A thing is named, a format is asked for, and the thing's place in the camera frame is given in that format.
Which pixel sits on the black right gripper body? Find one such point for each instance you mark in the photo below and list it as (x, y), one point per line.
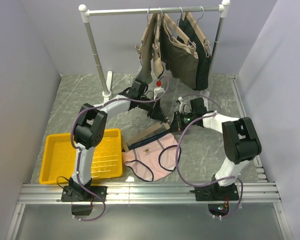
(183, 119)

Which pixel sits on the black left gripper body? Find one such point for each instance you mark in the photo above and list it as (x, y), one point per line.
(146, 106)

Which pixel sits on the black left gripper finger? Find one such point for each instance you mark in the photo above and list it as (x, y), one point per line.
(156, 112)
(162, 117)

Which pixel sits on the beige clip hanger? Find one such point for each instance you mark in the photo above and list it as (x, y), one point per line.
(144, 133)

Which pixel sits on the pink underwear navy trim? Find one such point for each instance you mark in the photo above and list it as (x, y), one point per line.
(154, 160)

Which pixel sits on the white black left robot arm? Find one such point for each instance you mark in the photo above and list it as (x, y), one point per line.
(88, 131)

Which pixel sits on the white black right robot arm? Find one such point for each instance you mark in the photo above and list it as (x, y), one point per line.
(241, 145)

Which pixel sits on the grey striped hanging underwear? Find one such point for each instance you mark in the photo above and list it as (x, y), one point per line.
(145, 70)

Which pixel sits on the beige hanging underwear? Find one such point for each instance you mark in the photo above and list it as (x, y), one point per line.
(157, 66)

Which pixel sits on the olive green hanging underwear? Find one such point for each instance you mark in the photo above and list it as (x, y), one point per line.
(181, 64)

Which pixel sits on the black dotted hanging underwear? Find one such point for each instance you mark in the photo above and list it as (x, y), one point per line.
(203, 66)

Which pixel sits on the yellow plastic tray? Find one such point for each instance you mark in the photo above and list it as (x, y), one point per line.
(59, 158)

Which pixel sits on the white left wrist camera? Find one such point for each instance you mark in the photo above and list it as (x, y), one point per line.
(159, 90)

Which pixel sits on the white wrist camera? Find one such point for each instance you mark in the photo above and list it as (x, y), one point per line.
(159, 90)
(181, 104)

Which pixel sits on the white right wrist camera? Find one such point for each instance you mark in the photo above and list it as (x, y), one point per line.
(181, 104)

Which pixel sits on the aluminium mounting rail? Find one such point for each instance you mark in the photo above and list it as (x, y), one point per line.
(147, 193)

